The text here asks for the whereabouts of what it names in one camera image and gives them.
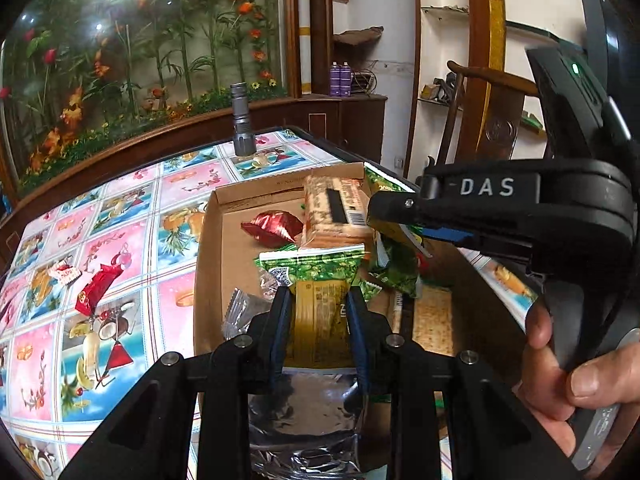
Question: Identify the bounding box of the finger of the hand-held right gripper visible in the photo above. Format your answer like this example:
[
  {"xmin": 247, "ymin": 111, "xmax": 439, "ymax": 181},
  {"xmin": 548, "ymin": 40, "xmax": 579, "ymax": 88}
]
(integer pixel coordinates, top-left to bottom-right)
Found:
[
  {"xmin": 410, "ymin": 226, "xmax": 483, "ymax": 252},
  {"xmin": 367, "ymin": 191, "xmax": 442, "ymax": 227}
]

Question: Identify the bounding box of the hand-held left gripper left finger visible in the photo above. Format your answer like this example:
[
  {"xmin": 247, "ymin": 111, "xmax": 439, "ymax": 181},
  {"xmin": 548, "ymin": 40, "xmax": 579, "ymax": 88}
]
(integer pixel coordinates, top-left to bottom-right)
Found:
[{"xmin": 57, "ymin": 285, "xmax": 293, "ymax": 480}]

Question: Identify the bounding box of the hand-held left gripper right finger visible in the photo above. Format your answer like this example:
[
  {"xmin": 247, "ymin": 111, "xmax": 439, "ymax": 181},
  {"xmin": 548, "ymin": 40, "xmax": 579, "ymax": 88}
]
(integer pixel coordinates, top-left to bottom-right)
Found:
[{"xmin": 346, "ymin": 285, "xmax": 581, "ymax": 480}]

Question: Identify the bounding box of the green yellow snack packet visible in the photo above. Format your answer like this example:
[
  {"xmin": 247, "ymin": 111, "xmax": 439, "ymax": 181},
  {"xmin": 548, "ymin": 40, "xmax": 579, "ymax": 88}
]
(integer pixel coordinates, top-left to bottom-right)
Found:
[{"xmin": 362, "ymin": 165, "xmax": 428, "ymax": 266}]

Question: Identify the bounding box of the small silver snack packet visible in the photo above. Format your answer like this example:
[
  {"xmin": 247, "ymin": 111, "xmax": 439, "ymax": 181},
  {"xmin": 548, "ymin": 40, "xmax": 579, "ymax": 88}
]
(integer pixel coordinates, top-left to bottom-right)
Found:
[{"xmin": 220, "ymin": 287, "xmax": 276, "ymax": 338}]

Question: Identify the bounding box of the green leaf snack packet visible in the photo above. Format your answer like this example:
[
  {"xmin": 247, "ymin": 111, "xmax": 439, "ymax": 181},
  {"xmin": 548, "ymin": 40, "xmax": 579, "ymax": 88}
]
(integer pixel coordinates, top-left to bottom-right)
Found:
[
  {"xmin": 360, "ymin": 240, "xmax": 423, "ymax": 301},
  {"xmin": 255, "ymin": 244, "xmax": 366, "ymax": 306}
]

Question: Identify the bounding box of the clear cracker packet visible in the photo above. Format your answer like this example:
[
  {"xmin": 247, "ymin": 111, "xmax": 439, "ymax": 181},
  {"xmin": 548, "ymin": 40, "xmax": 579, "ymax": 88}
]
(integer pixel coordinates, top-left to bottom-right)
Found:
[{"xmin": 395, "ymin": 285, "xmax": 456, "ymax": 358}]

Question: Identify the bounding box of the large silver foil bag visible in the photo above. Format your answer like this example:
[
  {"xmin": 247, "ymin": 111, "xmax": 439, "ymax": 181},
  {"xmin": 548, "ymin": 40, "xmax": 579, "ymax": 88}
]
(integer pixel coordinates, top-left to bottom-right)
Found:
[{"xmin": 247, "ymin": 367, "xmax": 371, "ymax": 478}]

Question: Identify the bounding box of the long cracker packet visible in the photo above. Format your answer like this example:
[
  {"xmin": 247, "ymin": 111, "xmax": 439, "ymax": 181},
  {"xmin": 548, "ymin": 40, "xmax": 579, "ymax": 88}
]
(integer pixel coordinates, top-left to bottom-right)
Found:
[{"xmin": 300, "ymin": 175, "xmax": 373, "ymax": 251}]

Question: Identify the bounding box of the cardboard box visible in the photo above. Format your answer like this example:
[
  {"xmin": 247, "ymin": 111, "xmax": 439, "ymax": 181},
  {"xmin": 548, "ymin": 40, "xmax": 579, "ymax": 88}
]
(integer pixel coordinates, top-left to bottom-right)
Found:
[{"xmin": 192, "ymin": 162, "xmax": 526, "ymax": 476}]

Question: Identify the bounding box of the dark red snack packet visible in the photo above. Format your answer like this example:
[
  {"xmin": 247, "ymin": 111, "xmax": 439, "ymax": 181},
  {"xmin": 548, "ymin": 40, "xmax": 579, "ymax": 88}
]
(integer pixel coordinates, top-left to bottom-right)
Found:
[{"xmin": 240, "ymin": 211, "xmax": 305, "ymax": 247}]

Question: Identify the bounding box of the person's right hand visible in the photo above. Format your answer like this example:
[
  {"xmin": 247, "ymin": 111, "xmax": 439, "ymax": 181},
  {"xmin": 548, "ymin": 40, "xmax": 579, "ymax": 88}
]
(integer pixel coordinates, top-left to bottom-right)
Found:
[{"xmin": 515, "ymin": 302, "xmax": 623, "ymax": 456}]

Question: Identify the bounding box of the wooden chair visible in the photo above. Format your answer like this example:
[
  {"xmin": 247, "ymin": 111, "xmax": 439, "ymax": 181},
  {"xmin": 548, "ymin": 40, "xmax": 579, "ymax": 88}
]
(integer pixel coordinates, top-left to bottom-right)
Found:
[{"xmin": 435, "ymin": 60, "xmax": 546, "ymax": 171}]

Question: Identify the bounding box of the driftwood ornament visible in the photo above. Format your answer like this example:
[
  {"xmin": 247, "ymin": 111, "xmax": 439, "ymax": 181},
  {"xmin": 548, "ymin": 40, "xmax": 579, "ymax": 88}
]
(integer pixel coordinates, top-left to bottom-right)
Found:
[{"xmin": 332, "ymin": 26, "xmax": 386, "ymax": 51}]

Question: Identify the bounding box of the printed tablecloth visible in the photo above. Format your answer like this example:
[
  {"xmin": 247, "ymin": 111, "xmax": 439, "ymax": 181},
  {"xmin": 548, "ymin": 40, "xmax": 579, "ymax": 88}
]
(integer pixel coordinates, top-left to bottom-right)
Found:
[{"xmin": 0, "ymin": 129, "xmax": 543, "ymax": 480}]

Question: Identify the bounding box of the grey flashlight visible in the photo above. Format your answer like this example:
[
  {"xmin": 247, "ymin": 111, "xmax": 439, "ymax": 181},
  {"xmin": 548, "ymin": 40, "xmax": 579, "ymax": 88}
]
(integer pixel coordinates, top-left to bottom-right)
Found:
[{"xmin": 230, "ymin": 81, "xmax": 257, "ymax": 157}]

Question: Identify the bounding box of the red candy packet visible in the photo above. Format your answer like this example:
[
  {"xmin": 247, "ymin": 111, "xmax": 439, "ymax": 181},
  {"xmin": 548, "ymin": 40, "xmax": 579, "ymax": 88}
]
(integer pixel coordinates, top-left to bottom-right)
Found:
[{"xmin": 75, "ymin": 262, "xmax": 123, "ymax": 317}]

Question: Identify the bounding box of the white gold pillar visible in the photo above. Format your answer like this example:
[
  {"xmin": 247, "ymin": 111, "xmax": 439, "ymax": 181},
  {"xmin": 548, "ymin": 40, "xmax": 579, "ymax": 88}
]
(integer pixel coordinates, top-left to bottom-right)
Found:
[{"xmin": 296, "ymin": 0, "xmax": 315, "ymax": 96}]

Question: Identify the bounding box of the red white candy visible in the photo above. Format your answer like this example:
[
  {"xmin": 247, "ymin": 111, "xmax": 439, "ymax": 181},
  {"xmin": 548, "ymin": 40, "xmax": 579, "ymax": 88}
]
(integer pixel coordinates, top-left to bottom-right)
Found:
[{"xmin": 47, "ymin": 261, "xmax": 82, "ymax": 286}]

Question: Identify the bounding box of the flower glass panel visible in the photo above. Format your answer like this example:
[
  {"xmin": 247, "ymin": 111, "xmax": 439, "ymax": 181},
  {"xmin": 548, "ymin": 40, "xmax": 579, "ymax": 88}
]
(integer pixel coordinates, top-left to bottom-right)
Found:
[{"xmin": 0, "ymin": 0, "xmax": 296, "ymax": 196}]

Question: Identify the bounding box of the wire basket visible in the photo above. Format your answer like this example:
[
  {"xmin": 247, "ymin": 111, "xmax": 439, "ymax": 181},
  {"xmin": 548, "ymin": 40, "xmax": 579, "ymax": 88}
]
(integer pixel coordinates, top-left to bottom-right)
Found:
[{"xmin": 350, "ymin": 70, "xmax": 377, "ymax": 95}]

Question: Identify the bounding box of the wooden gold arch frame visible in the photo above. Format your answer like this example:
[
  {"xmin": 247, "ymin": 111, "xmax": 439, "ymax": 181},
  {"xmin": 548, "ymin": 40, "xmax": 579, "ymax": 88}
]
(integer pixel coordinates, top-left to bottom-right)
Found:
[{"xmin": 462, "ymin": 0, "xmax": 508, "ymax": 161}]

